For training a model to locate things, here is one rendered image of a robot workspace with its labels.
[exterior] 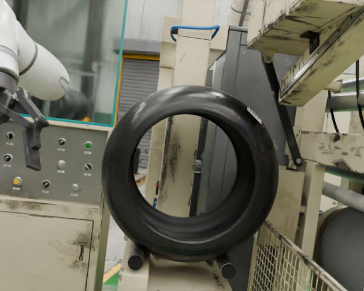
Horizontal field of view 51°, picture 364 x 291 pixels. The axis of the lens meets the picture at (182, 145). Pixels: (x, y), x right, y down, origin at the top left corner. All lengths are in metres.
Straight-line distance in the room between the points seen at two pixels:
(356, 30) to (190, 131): 0.72
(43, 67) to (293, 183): 0.99
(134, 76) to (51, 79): 10.10
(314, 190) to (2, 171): 1.35
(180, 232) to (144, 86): 9.56
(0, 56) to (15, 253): 1.24
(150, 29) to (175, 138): 9.74
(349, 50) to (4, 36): 0.84
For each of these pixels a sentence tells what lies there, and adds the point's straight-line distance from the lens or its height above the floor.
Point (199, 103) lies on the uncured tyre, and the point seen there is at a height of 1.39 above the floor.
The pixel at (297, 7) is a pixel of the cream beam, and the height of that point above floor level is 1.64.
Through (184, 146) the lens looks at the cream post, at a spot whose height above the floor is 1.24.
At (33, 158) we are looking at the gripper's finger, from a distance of 0.70.
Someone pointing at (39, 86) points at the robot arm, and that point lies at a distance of 0.97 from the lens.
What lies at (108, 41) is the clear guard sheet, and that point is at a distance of 1.81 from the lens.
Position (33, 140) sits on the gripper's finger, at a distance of 0.71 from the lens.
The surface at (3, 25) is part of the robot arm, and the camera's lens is 0.88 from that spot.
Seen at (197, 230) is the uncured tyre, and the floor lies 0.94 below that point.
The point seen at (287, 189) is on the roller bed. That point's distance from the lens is 1.52.
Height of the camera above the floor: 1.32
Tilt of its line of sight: 3 degrees down
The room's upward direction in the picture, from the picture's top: 7 degrees clockwise
